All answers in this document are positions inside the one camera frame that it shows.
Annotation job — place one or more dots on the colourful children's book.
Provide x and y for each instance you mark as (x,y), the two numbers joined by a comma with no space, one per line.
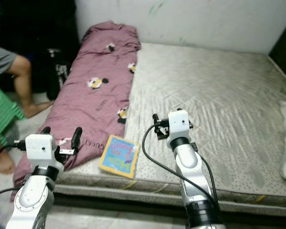
(118,157)

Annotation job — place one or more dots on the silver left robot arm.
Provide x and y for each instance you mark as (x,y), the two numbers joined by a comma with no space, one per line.
(33,200)

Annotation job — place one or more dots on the white patterned quilted mattress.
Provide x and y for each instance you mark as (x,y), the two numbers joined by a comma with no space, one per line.
(209,105)

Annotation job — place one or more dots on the purple cartoon print blanket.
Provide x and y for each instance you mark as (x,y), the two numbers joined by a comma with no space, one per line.
(95,105)

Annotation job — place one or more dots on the green plastic stool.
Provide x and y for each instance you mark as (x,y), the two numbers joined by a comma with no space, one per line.
(5,114)

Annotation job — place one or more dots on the person in pink shirt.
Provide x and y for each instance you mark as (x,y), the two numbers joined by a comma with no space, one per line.
(24,81)

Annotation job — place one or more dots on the black bag with white print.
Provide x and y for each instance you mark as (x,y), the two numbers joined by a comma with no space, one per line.
(59,76)

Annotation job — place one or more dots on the black tufted headboard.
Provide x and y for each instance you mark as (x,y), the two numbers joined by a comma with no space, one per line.
(285,52)

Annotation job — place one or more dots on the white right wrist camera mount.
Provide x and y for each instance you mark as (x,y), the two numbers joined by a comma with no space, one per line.
(179,124)

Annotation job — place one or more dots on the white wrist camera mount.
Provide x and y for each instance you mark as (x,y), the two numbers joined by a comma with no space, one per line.
(42,149)
(179,124)

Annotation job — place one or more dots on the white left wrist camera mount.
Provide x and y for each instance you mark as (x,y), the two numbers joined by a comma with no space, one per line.
(42,149)

